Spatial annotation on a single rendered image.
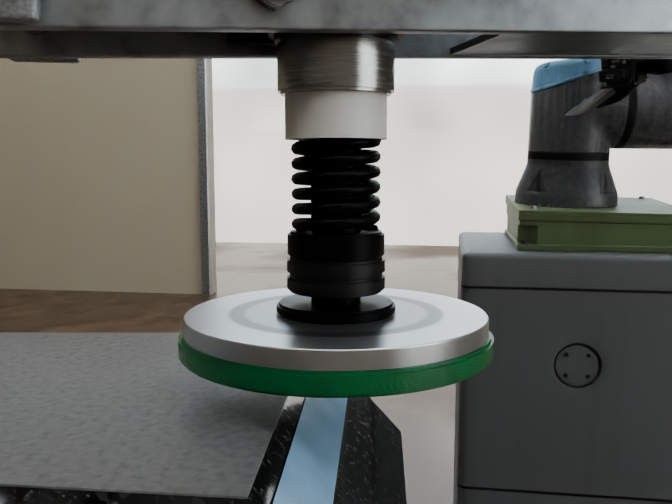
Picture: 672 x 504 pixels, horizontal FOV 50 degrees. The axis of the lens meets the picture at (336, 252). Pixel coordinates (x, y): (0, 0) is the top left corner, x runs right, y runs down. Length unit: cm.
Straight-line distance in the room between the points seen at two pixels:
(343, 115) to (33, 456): 27
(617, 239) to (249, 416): 97
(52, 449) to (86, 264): 556
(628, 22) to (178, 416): 39
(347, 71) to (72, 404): 29
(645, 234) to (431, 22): 94
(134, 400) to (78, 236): 550
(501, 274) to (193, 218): 448
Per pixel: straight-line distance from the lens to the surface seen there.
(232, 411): 49
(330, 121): 47
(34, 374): 61
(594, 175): 140
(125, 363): 62
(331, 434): 53
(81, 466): 43
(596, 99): 128
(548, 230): 132
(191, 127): 559
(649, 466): 140
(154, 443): 45
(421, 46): 58
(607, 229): 134
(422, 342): 43
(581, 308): 130
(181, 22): 44
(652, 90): 145
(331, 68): 47
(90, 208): 594
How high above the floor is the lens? 100
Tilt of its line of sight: 7 degrees down
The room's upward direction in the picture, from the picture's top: straight up
